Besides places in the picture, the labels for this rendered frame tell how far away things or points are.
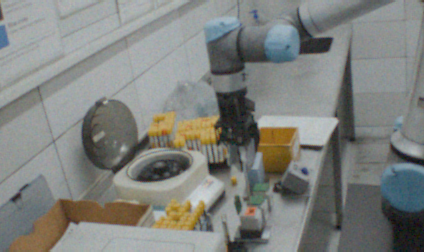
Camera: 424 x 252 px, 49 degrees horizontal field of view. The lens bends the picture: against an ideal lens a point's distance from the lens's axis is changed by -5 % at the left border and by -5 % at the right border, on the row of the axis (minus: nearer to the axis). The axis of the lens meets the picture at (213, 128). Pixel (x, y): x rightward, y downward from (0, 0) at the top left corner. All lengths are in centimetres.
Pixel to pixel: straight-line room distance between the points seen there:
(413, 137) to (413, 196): 12
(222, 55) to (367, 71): 261
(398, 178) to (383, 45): 259
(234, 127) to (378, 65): 257
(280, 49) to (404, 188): 36
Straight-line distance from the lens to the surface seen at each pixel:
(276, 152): 149
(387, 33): 347
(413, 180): 95
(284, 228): 128
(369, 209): 120
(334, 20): 104
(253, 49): 97
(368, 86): 359
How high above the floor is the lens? 162
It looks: 23 degrees down
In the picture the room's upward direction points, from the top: 10 degrees counter-clockwise
